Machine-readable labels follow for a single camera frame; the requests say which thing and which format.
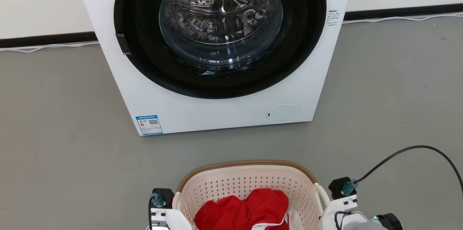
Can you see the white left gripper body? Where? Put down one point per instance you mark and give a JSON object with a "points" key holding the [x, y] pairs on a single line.
{"points": [[173, 219]]}

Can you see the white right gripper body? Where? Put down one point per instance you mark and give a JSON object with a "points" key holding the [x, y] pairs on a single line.
{"points": [[334, 213]]}

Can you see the beige perforated laundry basket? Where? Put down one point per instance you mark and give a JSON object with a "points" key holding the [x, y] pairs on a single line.
{"points": [[238, 181]]}

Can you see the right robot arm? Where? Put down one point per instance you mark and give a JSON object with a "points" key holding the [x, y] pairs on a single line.
{"points": [[385, 222]]}

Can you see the white garment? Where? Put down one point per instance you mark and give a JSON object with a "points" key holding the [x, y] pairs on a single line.
{"points": [[294, 222]]}

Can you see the red garment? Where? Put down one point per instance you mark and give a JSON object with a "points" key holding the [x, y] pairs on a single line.
{"points": [[246, 210]]}

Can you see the blue energy label sticker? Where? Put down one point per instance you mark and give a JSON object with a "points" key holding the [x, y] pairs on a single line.
{"points": [[149, 124]]}

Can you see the white front-load washing machine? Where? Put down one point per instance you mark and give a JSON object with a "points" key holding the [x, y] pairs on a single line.
{"points": [[202, 112]]}

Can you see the round white filter cover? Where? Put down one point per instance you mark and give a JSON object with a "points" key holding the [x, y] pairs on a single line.
{"points": [[283, 113]]}

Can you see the round black washer door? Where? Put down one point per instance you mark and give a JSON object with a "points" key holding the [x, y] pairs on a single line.
{"points": [[144, 63]]}

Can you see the small printed text label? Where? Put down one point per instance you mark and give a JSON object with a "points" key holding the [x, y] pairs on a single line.
{"points": [[332, 18]]}

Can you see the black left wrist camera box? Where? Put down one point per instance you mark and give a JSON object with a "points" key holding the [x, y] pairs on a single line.
{"points": [[164, 195]]}

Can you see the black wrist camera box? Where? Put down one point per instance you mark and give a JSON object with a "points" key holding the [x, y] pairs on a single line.
{"points": [[164, 195], [340, 186]]}

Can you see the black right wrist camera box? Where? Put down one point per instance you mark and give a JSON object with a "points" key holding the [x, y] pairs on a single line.
{"points": [[340, 186]]}

